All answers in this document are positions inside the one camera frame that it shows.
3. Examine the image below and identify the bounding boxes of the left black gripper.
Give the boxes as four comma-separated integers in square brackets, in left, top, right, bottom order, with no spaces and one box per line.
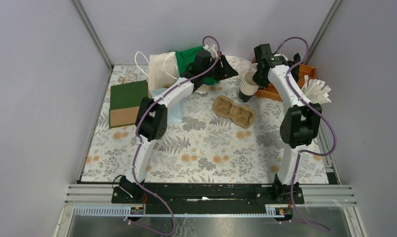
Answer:
[202,55,237,81]

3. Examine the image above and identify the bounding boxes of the light blue paper bag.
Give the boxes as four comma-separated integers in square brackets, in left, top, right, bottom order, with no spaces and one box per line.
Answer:
[134,51,185,123]

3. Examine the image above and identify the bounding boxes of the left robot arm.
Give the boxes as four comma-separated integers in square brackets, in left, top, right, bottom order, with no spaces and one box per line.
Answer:
[119,48,238,203]

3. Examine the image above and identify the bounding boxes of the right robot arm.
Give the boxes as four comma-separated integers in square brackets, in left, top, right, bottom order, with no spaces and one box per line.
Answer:
[253,44,322,203]

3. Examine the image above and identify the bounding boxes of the wooden compartment tray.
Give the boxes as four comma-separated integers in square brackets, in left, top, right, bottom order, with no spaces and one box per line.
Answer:
[255,53,312,107]

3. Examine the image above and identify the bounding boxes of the stack of paper cups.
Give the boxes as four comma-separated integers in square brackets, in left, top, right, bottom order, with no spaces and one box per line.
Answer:
[238,71,259,103]

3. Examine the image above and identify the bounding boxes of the white cloth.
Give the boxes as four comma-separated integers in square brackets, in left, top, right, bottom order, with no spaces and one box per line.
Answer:
[225,56,252,77]

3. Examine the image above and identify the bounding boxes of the black plastic bags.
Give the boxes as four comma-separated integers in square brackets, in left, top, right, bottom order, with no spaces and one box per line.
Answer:
[289,53,301,82]

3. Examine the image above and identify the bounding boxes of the green cloth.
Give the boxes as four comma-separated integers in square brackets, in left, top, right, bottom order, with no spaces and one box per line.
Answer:
[176,44,224,85]

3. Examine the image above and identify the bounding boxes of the white wrapped straws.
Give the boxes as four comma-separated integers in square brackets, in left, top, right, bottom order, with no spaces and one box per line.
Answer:
[301,75,331,104]

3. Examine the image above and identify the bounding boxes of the green paper bag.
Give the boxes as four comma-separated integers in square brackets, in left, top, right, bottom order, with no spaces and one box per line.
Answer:
[109,80,148,128]

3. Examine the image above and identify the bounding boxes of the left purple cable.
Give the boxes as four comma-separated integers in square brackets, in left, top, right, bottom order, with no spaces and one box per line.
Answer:
[123,36,222,237]

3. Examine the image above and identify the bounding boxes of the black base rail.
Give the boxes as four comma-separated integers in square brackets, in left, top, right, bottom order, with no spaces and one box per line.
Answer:
[111,175,305,214]

